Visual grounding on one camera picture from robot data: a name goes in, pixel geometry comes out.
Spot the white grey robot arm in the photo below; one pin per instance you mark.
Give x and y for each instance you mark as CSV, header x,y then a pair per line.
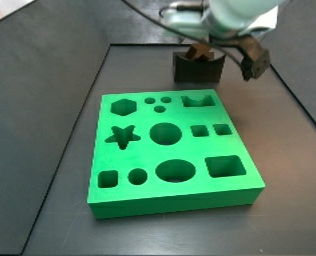
x,y
223,19

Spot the dark grey curved fixture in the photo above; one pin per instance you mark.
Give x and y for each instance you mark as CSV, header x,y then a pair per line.
x,y
194,71

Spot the green foam shape board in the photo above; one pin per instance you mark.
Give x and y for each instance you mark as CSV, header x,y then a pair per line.
x,y
167,155

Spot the brown star prism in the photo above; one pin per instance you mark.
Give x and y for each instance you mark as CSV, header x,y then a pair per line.
x,y
199,52

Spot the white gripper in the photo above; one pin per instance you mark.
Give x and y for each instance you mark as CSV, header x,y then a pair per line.
x,y
182,21

